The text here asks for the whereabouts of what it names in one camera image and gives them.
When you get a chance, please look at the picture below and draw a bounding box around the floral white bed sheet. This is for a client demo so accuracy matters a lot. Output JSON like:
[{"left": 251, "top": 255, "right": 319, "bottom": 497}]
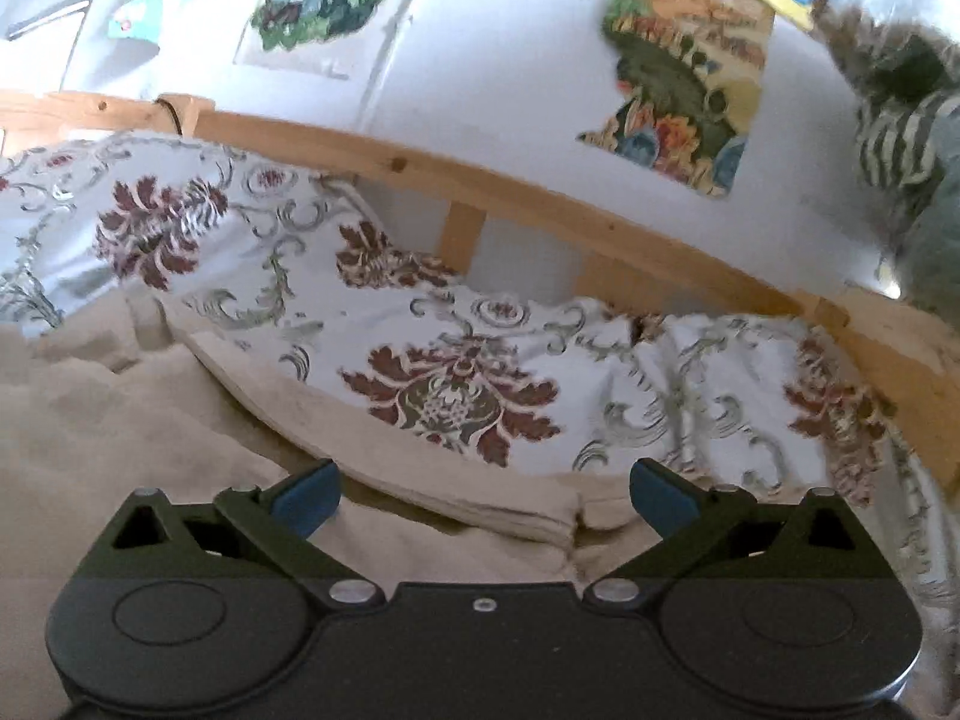
[{"left": 2, "top": 132, "right": 958, "bottom": 718}]

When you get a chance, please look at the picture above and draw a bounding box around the pile of clothes on bed end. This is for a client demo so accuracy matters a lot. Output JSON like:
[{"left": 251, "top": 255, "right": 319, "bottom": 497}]
[{"left": 814, "top": 0, "right": 958, "bottom": 325}]

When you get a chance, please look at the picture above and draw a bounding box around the blue red wall poster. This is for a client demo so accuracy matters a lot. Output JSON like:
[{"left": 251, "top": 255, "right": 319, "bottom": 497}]
[{"left": 104, "top": 0, "right": 190, "bottom": 70}]

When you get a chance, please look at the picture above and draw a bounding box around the black cable on bedpost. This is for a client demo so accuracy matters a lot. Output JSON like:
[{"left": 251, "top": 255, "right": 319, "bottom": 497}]
[{"left": 152, "top": 94, "right": 187, "bottom": 139}]

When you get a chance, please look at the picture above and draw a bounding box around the beige large garment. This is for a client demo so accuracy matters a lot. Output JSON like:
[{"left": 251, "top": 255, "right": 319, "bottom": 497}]
[{"left": 2, "top": 296, "right": 656, "bottom": 600}]

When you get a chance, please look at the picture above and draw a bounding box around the wooden bed frame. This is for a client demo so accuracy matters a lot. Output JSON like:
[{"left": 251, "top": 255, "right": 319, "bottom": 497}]
[{"left": 2, "top": 93, "right": 958, "bottom": 491}]

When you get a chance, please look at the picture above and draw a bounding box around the colourful landscape wall poster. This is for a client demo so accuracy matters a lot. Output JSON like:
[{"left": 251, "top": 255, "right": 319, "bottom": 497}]
[{"left": 578, "top": 0, "right": 775, "bottom": 197}]

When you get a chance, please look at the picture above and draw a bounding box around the green cartoon character poster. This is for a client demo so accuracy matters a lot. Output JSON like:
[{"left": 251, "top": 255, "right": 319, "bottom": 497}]
[{"left": 235, "top": 0, "right": 405, "bottom": 80}]

